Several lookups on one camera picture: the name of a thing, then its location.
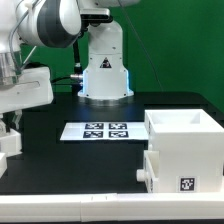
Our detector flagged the white marker sheet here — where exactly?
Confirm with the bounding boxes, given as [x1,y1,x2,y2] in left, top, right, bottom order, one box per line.
[60,122,148,141]

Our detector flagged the large white drawer cabinet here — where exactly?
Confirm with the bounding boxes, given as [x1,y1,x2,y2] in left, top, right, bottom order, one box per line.
[145,109,224,193]

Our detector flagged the black camera stand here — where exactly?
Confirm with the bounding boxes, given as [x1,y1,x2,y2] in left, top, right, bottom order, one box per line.
[70,27,87,93]

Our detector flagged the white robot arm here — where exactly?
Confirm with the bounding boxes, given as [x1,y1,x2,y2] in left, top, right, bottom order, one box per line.
[0,0,140,137]

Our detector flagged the white drawer box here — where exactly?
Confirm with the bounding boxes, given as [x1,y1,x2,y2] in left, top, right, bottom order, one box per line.
[0,129,22,157]
[136,150,159,193]

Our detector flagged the white left rail piece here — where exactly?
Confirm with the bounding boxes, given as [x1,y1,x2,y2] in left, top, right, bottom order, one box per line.
[0,153,7,178]

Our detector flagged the grey mounted camera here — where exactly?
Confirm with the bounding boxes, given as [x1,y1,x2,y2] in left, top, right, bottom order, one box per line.
[80,8,110,23]

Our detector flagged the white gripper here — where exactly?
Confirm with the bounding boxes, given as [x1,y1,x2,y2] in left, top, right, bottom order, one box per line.
[0,67,53,135]

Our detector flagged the white front rail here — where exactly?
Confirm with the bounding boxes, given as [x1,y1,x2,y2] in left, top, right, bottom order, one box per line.
[0,192,224,223]

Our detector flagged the black cable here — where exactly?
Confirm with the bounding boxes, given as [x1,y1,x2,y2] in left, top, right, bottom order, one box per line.
[49,75,84,84]

